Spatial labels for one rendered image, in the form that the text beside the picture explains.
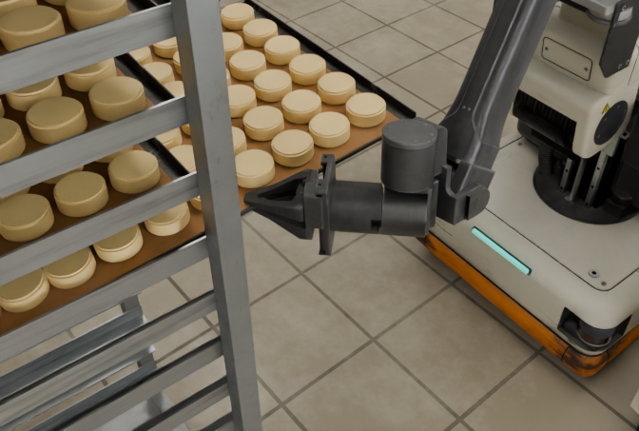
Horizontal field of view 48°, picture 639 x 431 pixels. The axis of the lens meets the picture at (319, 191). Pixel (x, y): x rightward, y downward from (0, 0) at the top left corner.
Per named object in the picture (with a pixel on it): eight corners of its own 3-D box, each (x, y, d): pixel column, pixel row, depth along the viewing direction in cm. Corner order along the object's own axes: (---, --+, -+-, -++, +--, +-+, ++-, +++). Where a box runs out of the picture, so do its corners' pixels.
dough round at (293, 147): (321, 158, 85) (320, 146, 83) (283, 173, 83) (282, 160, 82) (302, 136, 88) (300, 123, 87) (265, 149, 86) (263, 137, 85)
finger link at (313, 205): (242, 237, 80) (324, 243, 78) (233, 189, 75) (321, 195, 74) (254, 196, 85) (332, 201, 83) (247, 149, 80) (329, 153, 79)
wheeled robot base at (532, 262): (554, 152, 238) (571, 89, 221) (735, 264, 200) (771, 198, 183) (404, 239, 208) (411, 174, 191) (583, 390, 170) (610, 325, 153)
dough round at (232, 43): (222, 67, 100) (220, 54, 99) (203, 52, 103) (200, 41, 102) (250, 52, 102) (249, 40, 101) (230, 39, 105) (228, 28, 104)
